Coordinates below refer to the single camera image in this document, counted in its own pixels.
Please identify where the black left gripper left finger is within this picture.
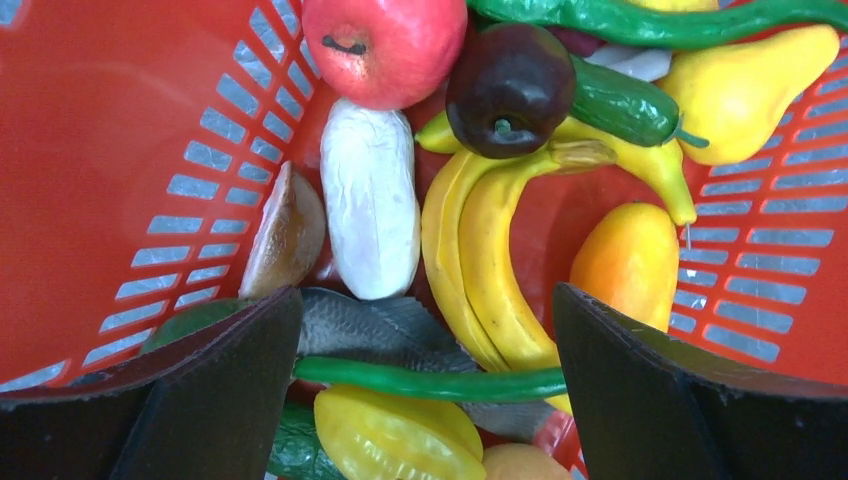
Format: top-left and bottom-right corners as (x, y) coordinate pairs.
(1, 288), (302, 479)

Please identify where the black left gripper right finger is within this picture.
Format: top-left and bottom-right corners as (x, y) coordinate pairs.
(552, 283), (847, 479)

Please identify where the grey toy fish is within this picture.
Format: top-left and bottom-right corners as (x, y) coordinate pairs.
(298, 287), (557, 443)

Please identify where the orange yellow mango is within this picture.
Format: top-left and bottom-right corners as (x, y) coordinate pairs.
(569, 203), (679, 332)

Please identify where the yellow star fruit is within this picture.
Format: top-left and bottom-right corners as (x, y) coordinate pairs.
(314, 385), (486, 480)

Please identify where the brown mushroom cap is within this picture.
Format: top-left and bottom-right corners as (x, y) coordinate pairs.
(238, 161), (327, 299)

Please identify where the dark green chili pepper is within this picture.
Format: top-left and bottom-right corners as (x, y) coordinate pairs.
(292, 356), (568, 403)

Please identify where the red bell pepper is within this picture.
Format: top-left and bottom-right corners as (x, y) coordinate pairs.
(510, 167), (664, 333)

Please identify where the red plastic basket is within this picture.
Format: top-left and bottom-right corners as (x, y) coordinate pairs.
(1, 1), (847, 396)

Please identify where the green cucumber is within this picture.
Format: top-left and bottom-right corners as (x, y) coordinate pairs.
(570, 55), (709, 148)

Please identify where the white mushroom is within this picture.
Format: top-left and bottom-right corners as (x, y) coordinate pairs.
(319, 99), (421, 300)

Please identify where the dark purple plum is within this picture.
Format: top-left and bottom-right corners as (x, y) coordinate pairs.
(445, 23), (577, 159)

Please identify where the purple sweet potato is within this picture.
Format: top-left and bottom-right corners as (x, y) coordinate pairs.
(546, 26), (606, 58)

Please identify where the long green pepper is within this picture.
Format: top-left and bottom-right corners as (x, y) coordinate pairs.
(467, 0), (847, 50)

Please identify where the red apple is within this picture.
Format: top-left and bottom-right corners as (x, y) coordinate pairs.
(301, 0), (468, 110)

